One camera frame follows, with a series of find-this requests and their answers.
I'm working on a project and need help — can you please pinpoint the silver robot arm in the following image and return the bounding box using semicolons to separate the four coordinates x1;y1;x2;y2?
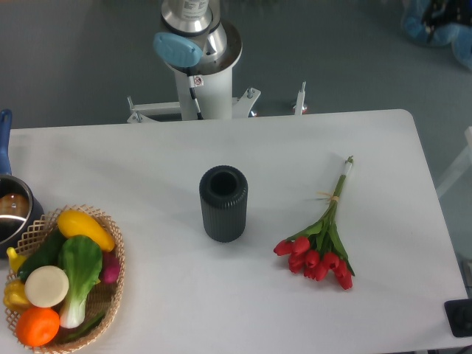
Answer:
153;0;243;76

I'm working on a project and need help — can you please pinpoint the dark ribbed cylindrical vase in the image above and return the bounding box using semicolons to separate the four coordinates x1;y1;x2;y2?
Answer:
199;165;249;243

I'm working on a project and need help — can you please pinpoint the red tulip bouquet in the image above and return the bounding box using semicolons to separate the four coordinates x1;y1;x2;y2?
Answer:
274;156;355;291

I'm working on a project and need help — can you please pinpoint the purple radish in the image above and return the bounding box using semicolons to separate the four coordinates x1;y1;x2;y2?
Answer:
99;252;121;284

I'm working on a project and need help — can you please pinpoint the yellow squash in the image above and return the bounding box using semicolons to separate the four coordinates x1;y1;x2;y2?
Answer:
57;209;115;252

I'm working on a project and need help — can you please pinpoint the green bok choy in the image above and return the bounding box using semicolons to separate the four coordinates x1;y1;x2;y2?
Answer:
58;235;103;329

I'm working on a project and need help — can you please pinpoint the woven wicker basket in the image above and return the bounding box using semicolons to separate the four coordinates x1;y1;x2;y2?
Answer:
15;204;125;353

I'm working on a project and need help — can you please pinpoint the dark green cucumber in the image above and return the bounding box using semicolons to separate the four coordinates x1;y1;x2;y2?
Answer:
17;228;66;283

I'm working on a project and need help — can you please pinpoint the cream round disc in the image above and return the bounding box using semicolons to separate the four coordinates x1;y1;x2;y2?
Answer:
24;265;69;308

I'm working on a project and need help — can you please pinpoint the small yellow banana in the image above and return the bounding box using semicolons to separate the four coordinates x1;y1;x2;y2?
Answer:
7;247;27;274

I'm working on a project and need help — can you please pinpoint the yellow bell pepper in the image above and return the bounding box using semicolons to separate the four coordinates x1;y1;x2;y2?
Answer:
3;280;32;313

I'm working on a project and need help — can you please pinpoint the orange fruit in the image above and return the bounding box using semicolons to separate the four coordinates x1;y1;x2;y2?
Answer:
15;307;60;347

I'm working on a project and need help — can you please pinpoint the blue bag on floor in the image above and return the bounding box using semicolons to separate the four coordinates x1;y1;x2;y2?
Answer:
400;1;471;69

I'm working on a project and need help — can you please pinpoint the black device at table edge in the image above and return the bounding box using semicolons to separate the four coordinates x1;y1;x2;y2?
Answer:
444;299;471;338

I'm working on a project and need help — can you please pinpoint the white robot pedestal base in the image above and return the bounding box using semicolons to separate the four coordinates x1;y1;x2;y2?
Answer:
126;67;308;124

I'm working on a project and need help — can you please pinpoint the blue handled saucepan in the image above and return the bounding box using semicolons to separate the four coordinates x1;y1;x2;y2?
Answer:
1;109;44;260

